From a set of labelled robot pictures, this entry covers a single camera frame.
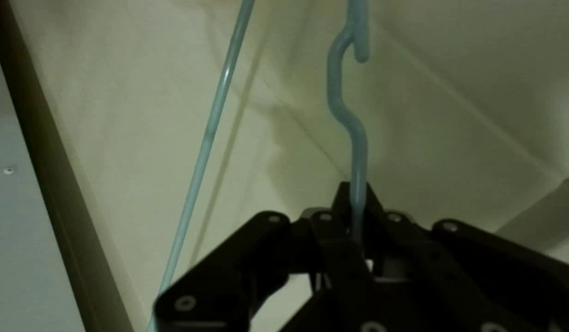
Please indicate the grey cabinet panel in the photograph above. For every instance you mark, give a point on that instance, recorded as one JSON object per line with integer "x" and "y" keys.
{"x": 18, "y": 245}

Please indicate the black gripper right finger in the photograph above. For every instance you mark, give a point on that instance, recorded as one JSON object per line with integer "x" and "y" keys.
{"x": 469, "y": 276}

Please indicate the light blue plastic clothes hanger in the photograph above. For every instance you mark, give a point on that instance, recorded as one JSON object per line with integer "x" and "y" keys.
{"x": 358, "y": 153}

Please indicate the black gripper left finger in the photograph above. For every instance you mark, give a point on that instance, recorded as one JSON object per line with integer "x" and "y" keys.
{"x": 248, "y": 269}

